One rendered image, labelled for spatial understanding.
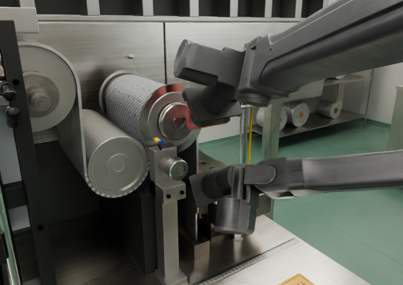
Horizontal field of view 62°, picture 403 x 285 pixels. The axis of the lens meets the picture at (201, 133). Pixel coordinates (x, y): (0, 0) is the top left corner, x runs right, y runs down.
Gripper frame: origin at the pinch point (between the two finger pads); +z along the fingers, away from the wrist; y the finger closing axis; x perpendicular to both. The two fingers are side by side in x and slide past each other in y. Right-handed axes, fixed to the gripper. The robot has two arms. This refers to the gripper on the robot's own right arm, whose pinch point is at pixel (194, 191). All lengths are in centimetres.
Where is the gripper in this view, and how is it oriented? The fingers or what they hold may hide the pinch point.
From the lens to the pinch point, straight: 80.3
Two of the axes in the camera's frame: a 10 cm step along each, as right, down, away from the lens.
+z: -4.6, 2.7, 8.5
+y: 8.4, -1.8, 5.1
